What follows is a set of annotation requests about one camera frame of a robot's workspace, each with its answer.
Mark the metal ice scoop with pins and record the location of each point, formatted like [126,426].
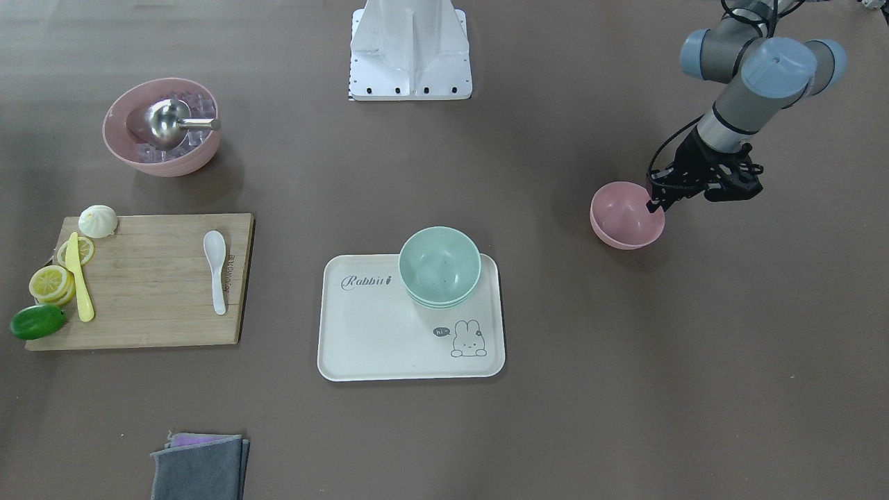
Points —
[165,124]

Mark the green lime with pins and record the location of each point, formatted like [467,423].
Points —
[37,321]

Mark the cream rabbit tray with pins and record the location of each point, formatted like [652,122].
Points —
[371,330]

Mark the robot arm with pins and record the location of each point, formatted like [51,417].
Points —
[762,74]

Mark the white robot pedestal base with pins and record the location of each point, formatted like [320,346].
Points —
[409,51]

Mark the lemon slices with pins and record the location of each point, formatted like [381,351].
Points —
[54,284]

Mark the large pink ice bowl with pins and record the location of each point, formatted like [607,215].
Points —
[195,150]

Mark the grey folded cloth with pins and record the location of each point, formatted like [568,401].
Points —
[201,466]

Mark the white garlic bulb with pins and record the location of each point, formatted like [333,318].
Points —
[97,221]

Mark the white ceramic spoon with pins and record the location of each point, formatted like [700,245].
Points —
[214,247]

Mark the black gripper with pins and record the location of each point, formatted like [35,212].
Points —
[694,158]

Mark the yellow plastic knife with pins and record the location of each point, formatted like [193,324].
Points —
[84,304]

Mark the small pink bowl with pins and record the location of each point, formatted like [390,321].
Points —
[619,216]

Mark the wooden cutting board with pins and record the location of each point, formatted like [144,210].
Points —
[151,286]

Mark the stacked green bowls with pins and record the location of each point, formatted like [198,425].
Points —
[439,267]

